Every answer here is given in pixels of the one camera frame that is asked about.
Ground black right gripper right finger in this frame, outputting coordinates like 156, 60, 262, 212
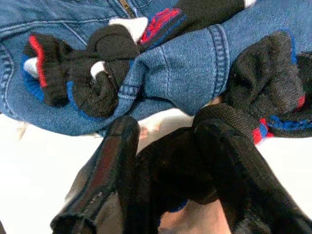
194, 103, 312, 234

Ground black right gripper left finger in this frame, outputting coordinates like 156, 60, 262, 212
50, 116, 140, 234

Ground plain black sock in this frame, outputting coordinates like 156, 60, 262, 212
121, 125, 247, 234

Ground black sock red blue trim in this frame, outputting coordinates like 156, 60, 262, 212
223, 30, 312, 146
140, 0, 256, 52
65, 24, 141, 120
21, 33, 74, 108

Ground blue denim jeans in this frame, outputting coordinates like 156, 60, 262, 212
0, 0, 312, 137

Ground white cloth piece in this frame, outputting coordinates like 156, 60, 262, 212
108, 16, 149, 43

